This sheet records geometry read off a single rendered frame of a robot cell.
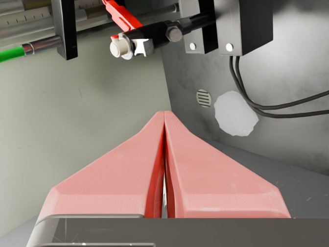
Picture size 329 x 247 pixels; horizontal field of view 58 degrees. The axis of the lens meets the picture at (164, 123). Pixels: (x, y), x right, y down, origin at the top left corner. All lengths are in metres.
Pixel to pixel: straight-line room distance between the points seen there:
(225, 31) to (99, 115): 0.35
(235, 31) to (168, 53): 0.34
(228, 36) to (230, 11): 0.03
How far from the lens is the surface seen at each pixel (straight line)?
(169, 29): 0.34
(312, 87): 0.55
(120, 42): 0.32
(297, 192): 0.57
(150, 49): 0.29
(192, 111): 0.73
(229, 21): 0.40
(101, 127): 0.66
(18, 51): 0.48
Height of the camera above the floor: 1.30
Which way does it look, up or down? 35 degrees down
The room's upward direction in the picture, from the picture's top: 120 degrees counter-clockwise
